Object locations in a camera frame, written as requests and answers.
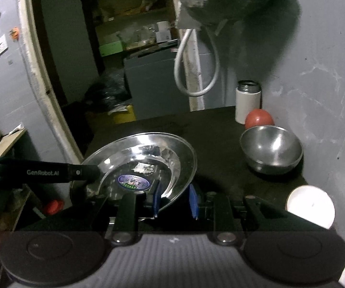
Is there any steel bowl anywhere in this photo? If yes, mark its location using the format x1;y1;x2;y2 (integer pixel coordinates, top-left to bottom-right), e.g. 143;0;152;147
240;125;303;174

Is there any white hose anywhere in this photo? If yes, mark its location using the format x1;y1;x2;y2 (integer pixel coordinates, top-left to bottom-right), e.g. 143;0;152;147
174;28;219;97

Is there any yellow container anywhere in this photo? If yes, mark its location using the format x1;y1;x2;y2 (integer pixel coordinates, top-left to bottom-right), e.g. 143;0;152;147
112;104;137;123

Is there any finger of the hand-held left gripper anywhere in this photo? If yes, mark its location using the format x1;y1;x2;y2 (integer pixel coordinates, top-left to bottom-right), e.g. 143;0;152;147
69;163;101;187

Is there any white plate with red rim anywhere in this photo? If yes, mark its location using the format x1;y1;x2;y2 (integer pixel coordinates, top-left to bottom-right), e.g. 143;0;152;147
285;185;336;229

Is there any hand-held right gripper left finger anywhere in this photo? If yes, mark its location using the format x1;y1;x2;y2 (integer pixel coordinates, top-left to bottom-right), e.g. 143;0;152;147
88;180;164;245

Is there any grey cabinet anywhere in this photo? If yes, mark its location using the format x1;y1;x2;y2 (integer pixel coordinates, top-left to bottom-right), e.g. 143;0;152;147
124;48;191;121

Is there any red cap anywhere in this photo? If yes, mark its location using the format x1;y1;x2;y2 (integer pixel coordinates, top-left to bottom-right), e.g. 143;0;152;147
45;199;64;215

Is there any steel plate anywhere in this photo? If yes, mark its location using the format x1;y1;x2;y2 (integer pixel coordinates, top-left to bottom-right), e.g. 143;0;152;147
70;131;197;218

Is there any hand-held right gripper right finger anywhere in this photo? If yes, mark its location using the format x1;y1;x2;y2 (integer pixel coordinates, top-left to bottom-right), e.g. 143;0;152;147
188;183;287;245

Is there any green box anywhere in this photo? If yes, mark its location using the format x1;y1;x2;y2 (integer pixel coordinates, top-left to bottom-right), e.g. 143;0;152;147
100;42;124;56

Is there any cardboard sheet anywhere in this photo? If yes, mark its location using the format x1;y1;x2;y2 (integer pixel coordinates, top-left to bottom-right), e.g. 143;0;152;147
0;128;26;157

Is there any black plastic bag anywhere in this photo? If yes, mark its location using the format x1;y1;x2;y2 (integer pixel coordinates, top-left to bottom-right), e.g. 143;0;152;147
85;71;131;112

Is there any white door frame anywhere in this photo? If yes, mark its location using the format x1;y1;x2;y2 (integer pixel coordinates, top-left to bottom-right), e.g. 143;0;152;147
16;0;86;164

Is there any red ball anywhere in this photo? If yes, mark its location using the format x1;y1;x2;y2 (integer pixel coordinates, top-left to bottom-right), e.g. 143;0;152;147
245;109;275;129

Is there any white cup with steel rim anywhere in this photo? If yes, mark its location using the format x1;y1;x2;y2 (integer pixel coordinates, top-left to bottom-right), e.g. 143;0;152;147
235;80;261;124

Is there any white box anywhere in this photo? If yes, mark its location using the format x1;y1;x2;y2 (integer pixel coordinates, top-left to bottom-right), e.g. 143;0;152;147
155;21;171;43

